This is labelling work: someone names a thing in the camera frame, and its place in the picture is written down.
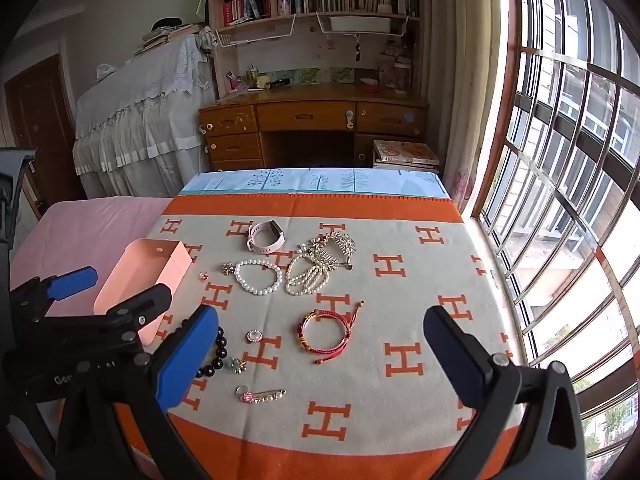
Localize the red woven cord bracelet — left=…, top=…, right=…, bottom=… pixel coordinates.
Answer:
left=296, top=299, right=366, bottom=365

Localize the white lace covered piano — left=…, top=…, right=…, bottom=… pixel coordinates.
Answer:
left=73, top=34, right=216, bottom=198

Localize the pink gem hair clip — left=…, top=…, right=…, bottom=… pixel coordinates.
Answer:
left=234, top=385, right=286, bottom=404

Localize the pink jewelry tray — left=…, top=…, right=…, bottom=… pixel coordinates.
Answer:
left=93, top=238, right=192, bottom=315

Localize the multi strand pearl necklace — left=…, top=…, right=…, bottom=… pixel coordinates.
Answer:
left=284, top=249, right=332, bottom=297

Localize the light blue printed sheet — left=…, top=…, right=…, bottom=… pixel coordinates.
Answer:
left=179, top=168, right=449, bottom=200

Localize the pink smart watch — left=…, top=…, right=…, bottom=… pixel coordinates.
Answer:
left=246, top=220, right=285, bottom=255

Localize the wooden desk with drawers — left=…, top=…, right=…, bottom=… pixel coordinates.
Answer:
left=198, top=84, right=428, bottom=171

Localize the white pearl bracelet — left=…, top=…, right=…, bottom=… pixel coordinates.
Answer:
left=221, top=258, right=284, bottom=297

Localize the wooden bookshelf hutch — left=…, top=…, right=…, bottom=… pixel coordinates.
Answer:
left=207, top=0, right=423, bottom=101

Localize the stack of books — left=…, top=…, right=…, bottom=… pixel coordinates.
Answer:
left=373, top=140, right=440, bottom=174

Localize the brown wooden door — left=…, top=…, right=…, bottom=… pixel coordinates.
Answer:
left=4, top=55, right=86, bottom=211

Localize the beige curtain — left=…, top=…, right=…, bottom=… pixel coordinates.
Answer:
left=419, top=0, right=503, bottom=211

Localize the black bead bracelet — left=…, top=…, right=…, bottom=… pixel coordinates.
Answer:
left=194, top=325, right=229, bottom=380

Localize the orange H pattern blanket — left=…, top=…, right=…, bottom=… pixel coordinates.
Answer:
left=151, top=194, right=521, bottom=479

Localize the flower crystal brooch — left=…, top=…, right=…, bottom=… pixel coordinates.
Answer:
left=226, top=358, right=247, bottom=375

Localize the window security grille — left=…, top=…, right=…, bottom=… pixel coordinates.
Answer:
left=475, top=0, right=639, bottom=479

